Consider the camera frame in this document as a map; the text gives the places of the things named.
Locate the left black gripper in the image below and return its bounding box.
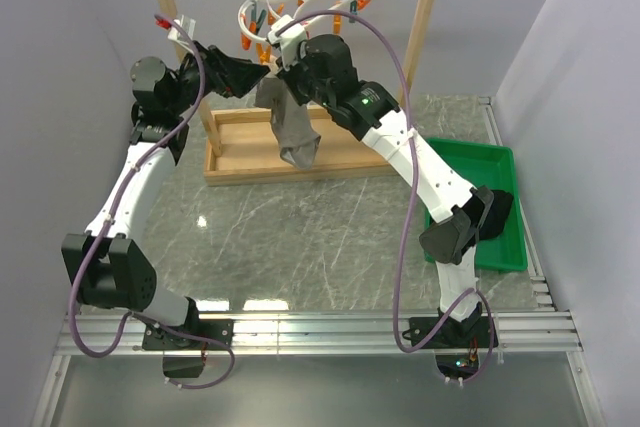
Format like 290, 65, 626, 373
168, 41, 270, 117

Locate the yellow clip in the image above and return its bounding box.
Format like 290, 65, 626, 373
332, 15, 342, 35
256, 43, 272, 65
267, 4, 284, 26

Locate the taupe underwear beige waistband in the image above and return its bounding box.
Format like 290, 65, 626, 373
254, 56, 321, 170

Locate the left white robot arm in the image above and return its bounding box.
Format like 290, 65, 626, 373
61, 44, 270, 358

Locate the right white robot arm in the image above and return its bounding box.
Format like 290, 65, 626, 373
270, 34, 494, 347

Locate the orange clip back left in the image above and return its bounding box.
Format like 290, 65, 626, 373
241, 21, 256, 51

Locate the orange clip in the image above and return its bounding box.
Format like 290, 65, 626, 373
241, 21, 256, 51
357, 0, 372, 11

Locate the teal clip back left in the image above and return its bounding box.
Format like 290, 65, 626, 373
249, 3, 268, 34

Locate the teal clip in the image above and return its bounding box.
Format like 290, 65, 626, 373
249, 3, 268, 34
349, 0, 358, 23

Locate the teal clip front right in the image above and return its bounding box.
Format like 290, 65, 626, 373
349, 0, 358, 23

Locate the orange clip far right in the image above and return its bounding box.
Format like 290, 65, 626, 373
357, 0, 372, 11

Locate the black garment in bin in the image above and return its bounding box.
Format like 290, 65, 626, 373
479, 189, 514, 241

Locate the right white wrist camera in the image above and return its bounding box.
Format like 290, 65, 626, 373
267, 16, 307, 70

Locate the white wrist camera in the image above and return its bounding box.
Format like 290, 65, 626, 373
267, 16, 307, 70
155, 15, 196, 51

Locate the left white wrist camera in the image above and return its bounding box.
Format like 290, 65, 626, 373
155, 15, 196, 51

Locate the wooden hanging rack frame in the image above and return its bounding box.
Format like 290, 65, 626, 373
157, 0, 434, 186

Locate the aluminium mounting rail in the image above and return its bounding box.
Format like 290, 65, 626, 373
33, 311, 605, 426

